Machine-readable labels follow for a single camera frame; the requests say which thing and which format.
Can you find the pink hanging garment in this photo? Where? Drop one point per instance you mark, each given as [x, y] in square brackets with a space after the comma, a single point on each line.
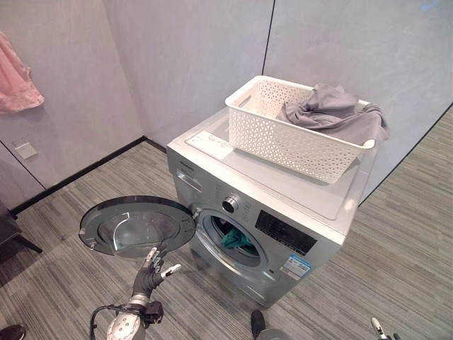
[16, 78]

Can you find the grey garment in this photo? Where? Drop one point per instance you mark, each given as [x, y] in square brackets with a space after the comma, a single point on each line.
[329, 108]

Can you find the white wall socket plate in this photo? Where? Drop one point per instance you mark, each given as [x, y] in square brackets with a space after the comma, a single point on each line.
[25, 149]

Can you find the person's dark red shoe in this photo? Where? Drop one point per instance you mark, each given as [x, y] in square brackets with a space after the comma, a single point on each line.
[10, 332]

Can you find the round washing machine door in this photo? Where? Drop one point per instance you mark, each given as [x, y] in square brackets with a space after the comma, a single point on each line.
[141, 226]

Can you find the teal garment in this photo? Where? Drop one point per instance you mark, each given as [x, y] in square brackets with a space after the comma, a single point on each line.
[235, 240]

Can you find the white perforated laundry basket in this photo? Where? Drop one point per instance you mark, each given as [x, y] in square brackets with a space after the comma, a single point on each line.
[283, 141]

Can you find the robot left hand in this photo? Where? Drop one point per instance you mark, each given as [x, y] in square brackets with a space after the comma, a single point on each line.
[146, 276]

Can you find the silver front-load washing machine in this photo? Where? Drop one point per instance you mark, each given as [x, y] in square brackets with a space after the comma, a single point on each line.
[262, 212]

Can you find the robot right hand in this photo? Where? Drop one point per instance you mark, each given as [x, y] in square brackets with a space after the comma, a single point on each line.
[377, 326]

